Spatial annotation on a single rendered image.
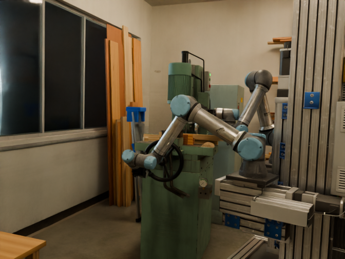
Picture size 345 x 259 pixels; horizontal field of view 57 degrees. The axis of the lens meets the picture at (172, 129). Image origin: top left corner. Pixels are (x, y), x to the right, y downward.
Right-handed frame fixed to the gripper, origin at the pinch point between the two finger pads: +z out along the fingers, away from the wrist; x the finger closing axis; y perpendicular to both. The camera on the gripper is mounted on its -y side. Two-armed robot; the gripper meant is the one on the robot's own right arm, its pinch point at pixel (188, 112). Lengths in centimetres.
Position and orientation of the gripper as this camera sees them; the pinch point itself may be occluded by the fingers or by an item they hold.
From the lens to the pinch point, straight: 227.9
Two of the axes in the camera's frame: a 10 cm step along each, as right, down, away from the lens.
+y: -2.8, -1.4, -9.5
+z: -9.5, -0.7, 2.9
